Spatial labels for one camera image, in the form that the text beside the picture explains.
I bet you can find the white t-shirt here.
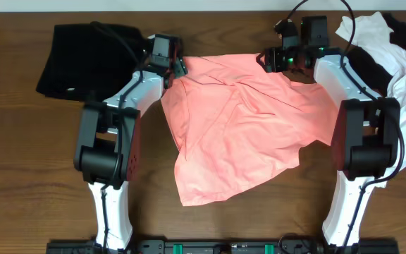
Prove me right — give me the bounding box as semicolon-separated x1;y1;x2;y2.
336;12;406;168

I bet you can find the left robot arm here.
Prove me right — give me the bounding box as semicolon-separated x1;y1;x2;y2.
69;34;187;253

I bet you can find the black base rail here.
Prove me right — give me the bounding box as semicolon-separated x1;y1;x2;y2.
46;236;400;254

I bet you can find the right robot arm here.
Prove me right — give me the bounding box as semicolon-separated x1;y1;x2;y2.
257;16;405;253

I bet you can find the black folded fabric bag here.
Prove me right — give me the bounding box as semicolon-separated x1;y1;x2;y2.
36;22;149;102

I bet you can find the pink t-shirt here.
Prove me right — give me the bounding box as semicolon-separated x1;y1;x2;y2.
161;54;338;206

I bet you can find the black t-shirt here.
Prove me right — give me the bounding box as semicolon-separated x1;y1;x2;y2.
336;12;406;104

